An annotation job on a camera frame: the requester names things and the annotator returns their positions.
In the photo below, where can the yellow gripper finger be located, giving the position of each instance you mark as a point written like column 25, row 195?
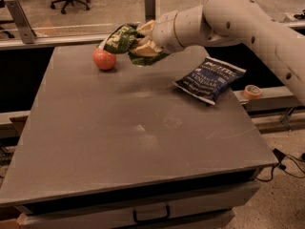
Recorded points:
column 146, row 48
column 147, row 28

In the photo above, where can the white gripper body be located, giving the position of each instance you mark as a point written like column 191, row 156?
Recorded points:
column 164, row 32

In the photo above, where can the green jalapeno chip bag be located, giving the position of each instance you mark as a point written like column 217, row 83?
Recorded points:
column 125, row 38

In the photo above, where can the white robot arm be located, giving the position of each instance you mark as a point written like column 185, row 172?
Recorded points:
column 220, row 23

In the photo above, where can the red apple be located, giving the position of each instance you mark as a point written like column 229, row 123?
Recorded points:
column 104, row 60

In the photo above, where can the blue vinegar chip bag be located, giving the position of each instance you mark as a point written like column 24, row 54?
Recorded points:
column 209, row 80

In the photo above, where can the orange tape roll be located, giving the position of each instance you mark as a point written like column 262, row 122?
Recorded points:
column 252, row 92

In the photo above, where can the grey table drawer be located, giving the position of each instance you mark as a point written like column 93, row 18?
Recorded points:
column 210, row 208

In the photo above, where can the middle metal glass bracket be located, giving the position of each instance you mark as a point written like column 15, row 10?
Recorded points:
column 150, row 10

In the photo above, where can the metal glass bracket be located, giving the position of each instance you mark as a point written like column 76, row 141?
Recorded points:
column 150, row 10
column 20, row 19

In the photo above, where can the left metal glass bracket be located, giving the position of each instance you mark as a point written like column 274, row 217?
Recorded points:
column 20, row 19

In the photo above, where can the black drawer handle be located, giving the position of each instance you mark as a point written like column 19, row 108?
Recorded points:
column 151, row 215

